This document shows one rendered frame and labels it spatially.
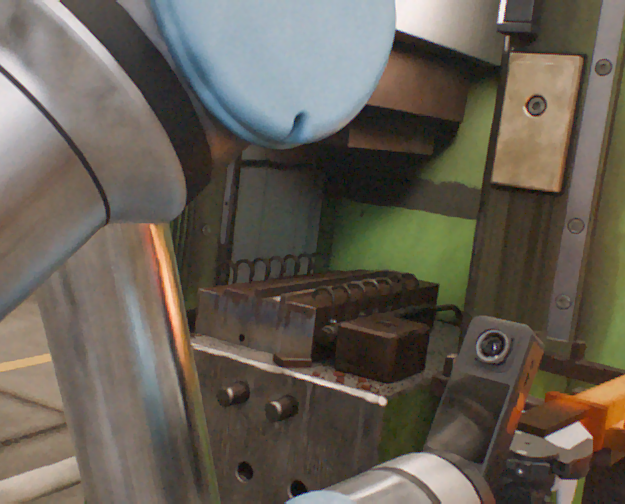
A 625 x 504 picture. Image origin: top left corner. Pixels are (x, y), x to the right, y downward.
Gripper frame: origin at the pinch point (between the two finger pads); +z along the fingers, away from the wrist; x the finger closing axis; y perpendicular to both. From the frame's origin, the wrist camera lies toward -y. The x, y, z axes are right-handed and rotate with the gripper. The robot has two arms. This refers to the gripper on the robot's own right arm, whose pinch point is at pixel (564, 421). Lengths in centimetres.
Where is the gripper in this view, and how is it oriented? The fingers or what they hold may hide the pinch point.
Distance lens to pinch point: 74.9
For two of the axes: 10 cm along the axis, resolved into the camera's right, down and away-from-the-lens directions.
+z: 5.9, -0.4, 8.0
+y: -1.2, 9.8, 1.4
